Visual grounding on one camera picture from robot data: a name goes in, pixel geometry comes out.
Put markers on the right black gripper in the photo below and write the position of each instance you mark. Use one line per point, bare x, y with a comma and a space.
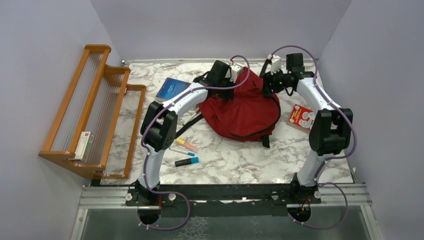
268, 79

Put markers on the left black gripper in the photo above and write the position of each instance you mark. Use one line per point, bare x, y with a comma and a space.
227, 96

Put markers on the red backpack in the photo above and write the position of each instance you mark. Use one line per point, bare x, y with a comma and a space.
249, 116

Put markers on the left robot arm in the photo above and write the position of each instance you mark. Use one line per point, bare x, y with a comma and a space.
159, 127

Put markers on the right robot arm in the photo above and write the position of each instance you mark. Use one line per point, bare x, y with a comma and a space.
330, 133

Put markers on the red white pen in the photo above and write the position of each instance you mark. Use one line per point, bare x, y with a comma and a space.
191, 118

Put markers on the blue paperback book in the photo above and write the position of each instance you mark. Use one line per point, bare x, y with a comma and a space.
171, 88

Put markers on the yellow orange highlighter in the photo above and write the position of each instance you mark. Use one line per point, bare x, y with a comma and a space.
186, 144

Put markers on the blue white pen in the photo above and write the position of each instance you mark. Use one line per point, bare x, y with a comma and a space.
189, 153

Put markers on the black blue highlighter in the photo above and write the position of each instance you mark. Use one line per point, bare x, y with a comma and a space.
187, 161

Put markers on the wooden rack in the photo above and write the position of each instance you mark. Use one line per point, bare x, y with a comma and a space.
99, 99

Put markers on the white red box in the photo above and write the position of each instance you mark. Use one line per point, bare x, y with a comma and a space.
84, 146

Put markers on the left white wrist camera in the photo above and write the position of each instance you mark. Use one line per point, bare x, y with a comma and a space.
234, 71

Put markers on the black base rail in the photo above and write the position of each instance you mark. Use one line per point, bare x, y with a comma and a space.
221, 200

